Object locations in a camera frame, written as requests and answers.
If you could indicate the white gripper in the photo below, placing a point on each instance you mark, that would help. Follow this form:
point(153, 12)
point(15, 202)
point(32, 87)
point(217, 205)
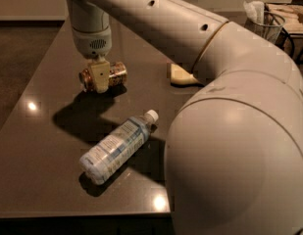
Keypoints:
point(92, 43)

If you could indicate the orange soda can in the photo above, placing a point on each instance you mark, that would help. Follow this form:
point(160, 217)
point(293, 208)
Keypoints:
point(118, 75)

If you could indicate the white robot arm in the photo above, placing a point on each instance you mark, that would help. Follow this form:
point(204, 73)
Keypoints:
point(234, 152)

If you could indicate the yellow sponge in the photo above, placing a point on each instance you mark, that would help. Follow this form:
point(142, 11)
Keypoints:
point(179, 76)

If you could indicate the clear plastic water bottle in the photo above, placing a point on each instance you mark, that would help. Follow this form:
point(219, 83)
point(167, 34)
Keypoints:
point(107, 156)

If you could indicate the white crumpled napkin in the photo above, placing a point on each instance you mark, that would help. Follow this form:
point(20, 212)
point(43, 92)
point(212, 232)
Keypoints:
point(254, 11)

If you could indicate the metal mesh cup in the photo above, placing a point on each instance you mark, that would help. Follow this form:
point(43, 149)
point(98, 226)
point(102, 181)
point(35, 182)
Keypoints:
point(268, 27)

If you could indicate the black wire basket with snacks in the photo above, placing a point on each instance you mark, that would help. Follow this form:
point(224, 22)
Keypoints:
point(290, 39)

